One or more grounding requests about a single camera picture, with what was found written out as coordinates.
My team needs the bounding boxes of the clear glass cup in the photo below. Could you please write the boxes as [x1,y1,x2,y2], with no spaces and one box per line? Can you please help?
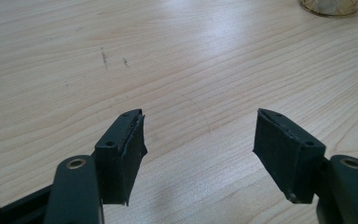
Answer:
[298,0,358,17]

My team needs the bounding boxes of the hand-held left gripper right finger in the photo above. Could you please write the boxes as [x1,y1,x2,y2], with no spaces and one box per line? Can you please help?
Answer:
[253,107,326,204]

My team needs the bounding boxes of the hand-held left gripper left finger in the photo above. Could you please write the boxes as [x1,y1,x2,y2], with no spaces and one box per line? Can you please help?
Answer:
[94,108,148,207]

